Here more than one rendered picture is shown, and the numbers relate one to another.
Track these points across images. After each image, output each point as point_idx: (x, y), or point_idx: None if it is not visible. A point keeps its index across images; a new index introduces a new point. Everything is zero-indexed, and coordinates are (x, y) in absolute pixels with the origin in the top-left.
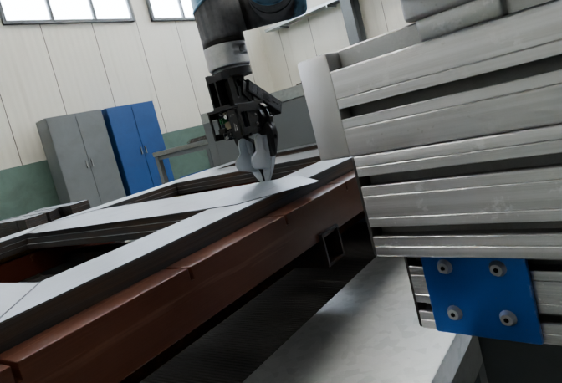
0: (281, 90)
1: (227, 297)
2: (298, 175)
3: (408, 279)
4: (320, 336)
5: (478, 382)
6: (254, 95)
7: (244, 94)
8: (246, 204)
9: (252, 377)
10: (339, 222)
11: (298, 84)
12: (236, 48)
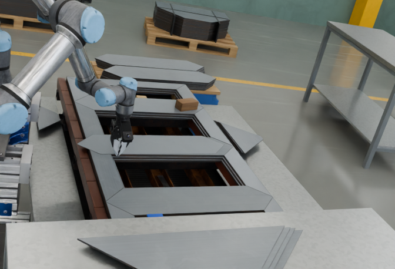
0: (280, 212)
1: (69, 133)
2: (101, 155)
3: (53, 179)
4: (61, 159)
5: None
6: (119, 124)
7: (118, 121)
8: (87, 133)
9: (66, 149)
10: (77, 162)
11: (261, 212)
12: (116, 104)
